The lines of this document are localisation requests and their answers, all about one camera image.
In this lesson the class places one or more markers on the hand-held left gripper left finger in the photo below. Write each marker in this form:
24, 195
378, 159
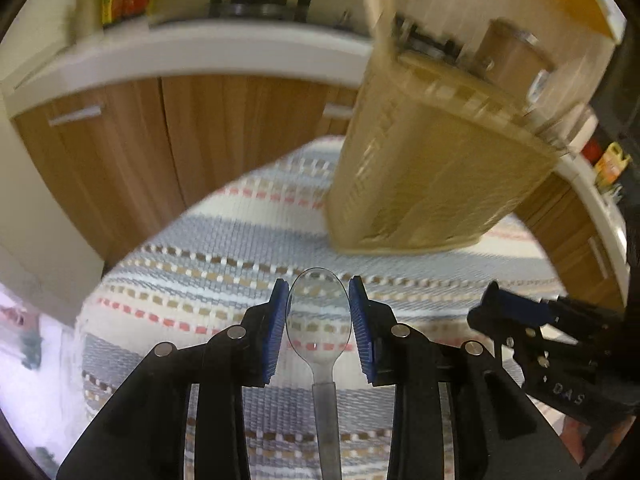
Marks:
274, 330

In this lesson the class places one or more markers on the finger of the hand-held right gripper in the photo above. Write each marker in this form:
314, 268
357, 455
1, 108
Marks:
487, 322
525, 310

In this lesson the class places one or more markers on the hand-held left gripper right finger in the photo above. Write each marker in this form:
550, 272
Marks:
361, 330

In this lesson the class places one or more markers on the woven wicker basket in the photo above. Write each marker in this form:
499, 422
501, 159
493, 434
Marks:
425, 170

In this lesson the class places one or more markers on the person's right hand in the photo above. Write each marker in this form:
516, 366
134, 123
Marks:
572, 440

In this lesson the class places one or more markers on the striped woven mat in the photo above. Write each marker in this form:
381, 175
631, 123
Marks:
210, 280

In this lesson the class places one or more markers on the wooden kitchen cabinet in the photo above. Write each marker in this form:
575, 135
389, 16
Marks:
125, 160

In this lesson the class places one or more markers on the brown cylindrical canister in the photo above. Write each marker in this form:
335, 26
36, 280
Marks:
510, 55

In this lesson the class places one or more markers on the black gas stove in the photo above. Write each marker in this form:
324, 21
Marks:
260, 5

